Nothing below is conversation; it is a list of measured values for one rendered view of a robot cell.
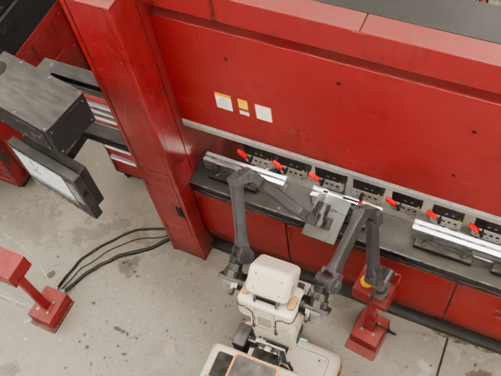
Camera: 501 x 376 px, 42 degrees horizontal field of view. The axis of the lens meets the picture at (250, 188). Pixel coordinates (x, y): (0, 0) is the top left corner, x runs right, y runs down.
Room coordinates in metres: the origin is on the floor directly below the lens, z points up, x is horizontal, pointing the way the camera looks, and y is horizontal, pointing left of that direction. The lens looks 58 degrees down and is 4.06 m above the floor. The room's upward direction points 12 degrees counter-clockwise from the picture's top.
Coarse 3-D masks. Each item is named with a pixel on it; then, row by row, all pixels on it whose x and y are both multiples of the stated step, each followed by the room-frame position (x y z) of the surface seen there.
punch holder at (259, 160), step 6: (246, 150) 2.00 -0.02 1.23; (252, 150) 1.98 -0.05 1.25; (258, 150) 1.96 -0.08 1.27; (264, 150) 1.94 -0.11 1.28; (258, 156) 1.96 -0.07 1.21; (264, 156) 1.94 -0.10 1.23; (270, 156) 1.93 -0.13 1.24; (276, 156) 1.98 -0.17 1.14; (252, 162) 1.98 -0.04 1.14; (258, 162) 1.96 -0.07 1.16; (264, 162) 1.94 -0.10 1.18; (270, 162) 1.92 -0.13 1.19; (270, 168) 1.92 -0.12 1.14
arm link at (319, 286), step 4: (324, 272) 1.22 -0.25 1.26; (320, 276) 1.21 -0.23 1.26; (324, 276) 1.20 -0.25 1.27; (328, 276) 1.19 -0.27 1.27; (320, 280) 1.19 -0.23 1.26; (324, 280) 1.18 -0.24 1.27; (316, 284) 1.18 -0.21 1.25; (320, 284) 1.17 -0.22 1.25; (324, 284) 1.16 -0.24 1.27; (316, 288) 1.16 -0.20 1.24; (320, 288) 1.15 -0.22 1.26; (324, 288) 1.15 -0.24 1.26; (320, 292) 1.13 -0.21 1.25; (324, 292) 1.13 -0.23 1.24; (328, 292) 1.14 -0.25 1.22
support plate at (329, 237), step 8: (320, 200) 1.75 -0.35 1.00; (312, 208) 1.71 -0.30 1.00; (344, 208) 1.67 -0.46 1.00; (328, 216) 1.64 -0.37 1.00; (336, 216) 1.63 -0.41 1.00; (344, 216) 1.62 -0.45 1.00; (336, 224) 1.59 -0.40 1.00; (304, 232) 1.58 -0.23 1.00; (312, 232) 1.57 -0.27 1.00; (320, 232) 1.56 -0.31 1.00; (328, 232) 1.55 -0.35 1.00; (336, 232) 1.54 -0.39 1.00; (320, 240) 1.52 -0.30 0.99; (328, 240) 1.50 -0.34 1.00
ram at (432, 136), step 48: (192, 48) 2.10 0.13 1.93; (240, 48) 1.96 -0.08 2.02; (288, 48) 1.84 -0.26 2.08; (192, 96) 2.14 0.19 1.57; (240, 96) 1.98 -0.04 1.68; (288, 96) 1.85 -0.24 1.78; (336, 96) 1.72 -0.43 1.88; (384, 96) 1.60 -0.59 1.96; (432, 96) 1.50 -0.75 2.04; (480, 96) 1.42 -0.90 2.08; (288, 144) 1.86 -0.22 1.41; (336, 144) 1.72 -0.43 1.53; (384, 144) 1.59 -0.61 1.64; (432, 144) 1.48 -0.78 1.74; (480, 144) 1.38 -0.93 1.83; (432, 192) 1.45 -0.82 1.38; (480, 192) 1.34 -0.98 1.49
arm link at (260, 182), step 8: (248, 176) 1.64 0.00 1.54; (256, 176) 1.63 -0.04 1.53; (256, 184) 1.61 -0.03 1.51; (264, 184) 1.62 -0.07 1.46; (272, 184) 1.63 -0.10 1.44; (272, 192) 1.60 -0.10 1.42; (280, 192) 1.60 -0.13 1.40; (280, 200) 1.58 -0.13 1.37; (288, 200) 1.58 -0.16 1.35; (288, 208) 1.55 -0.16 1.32; (296, 208) 1.55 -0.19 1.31; (304, 208) 1.55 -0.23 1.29; (304, 216) 1.52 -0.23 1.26
